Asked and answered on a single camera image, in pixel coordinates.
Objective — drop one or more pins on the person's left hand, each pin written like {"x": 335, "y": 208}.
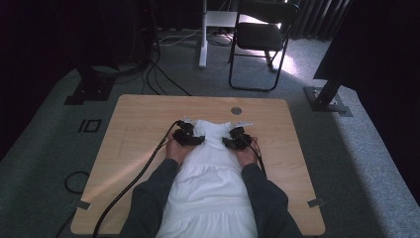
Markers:
{"x": 176, "y": 152}

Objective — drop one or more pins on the black stand with square base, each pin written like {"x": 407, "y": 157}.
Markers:
{"x": 92, "y": 89}

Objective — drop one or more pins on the grey round table grommet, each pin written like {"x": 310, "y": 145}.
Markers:
{"x": 236, "y": 110}

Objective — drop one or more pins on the white pleated skirt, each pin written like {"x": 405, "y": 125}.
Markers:
{"x": 208, "y": 185}

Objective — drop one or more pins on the black metal post with base plate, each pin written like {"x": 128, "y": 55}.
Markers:
{"x": 330, "y": 92}

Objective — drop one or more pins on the person's right hand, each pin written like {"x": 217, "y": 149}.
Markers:
{"x": 247, "y": 157}

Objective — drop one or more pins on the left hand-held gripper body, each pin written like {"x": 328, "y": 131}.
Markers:
{"x": 183, "y": 134}

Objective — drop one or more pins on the grey tape piece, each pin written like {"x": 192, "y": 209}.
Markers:
{"x": 83, "y": 205}
{"x": 316, "y": 202}

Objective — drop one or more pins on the dark curtain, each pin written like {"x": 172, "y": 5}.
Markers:
{"x": 317, "y": 18}

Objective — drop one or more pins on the black folding chair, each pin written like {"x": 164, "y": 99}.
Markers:
{"x": 259, "y": 34}

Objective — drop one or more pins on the white desk frame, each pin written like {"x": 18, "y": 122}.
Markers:
{"x": 203, "y": 49}

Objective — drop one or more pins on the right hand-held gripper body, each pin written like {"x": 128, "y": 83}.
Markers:
{"x": 241, "y": 139}

